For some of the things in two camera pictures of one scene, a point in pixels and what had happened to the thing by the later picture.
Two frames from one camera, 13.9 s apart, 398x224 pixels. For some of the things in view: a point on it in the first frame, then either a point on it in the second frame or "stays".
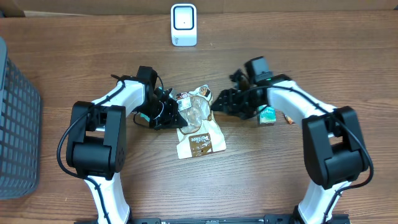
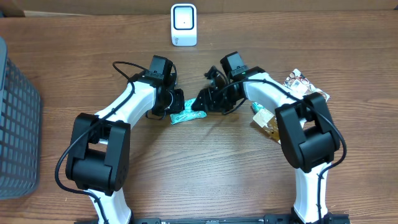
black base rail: x=331 y=219 stays
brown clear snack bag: x=201 y=135 → x=296 y=83
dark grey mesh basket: x=20 y=132 stays
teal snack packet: x=145 y=116 → x=188 y=112
